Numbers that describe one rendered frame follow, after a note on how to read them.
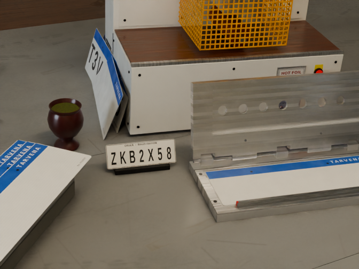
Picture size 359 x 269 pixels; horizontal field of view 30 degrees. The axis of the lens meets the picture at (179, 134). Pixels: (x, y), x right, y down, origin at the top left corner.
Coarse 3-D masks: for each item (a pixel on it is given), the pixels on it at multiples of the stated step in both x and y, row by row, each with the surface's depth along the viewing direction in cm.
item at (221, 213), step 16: (352, 144) 161; (208, 160) 152; (224, 160) 155; (240, 160) 155; (256, 160) 156; (272, 160) 156; (288, 160) 156; (304, 160) 157; (208, 192) 143; (352, 192) 146; (224, 208) 138; (240, 208) 139; (256, 208) 139; (272, 208) 140; (288, 208) 141; (304, 208) 142; (320, 208) 144
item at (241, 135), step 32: (192, 96) 146; (224, 96) 149; (256, 96) 152; (288, 96) 154; (320, 96) 156; (352, 96) 158; (192, 128) 149; (224, 128) 152; (256, 128) 154; (288, 128) 155; (320, 128) 157; (352, 128) 160
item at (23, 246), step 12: (0, 156) 135; (72, 180) 141; (72, 192) 142; (60, 204) 137; (48, 216) 132; (36, 228) 128; (24, 240) 124; (36, 240) 130; (12, 252) 121; (24, 252) 125; (0, 264) 118; (12, 264) 122
